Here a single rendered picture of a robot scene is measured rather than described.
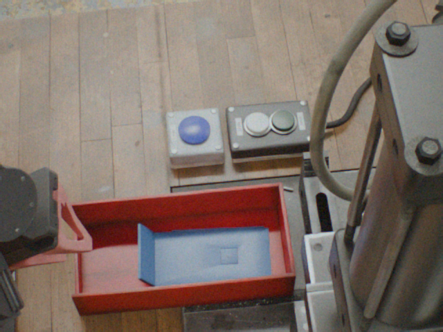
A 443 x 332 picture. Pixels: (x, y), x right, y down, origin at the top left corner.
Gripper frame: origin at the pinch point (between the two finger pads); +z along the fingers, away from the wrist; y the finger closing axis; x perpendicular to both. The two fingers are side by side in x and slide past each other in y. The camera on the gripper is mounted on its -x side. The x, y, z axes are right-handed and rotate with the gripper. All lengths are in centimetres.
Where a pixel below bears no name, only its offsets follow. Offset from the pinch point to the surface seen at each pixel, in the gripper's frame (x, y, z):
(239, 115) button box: 24.2, 7.1, 24.6
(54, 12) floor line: 124, -76, 85
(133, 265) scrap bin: 6.0, -6.5, 19.1
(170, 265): 5.5, -2.5, 21.0
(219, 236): 8.6, 2.7, 24.2
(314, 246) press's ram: -4.1, 21.3, 8.0
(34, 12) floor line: 124, -81, 82
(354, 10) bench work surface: 42, 21, 37
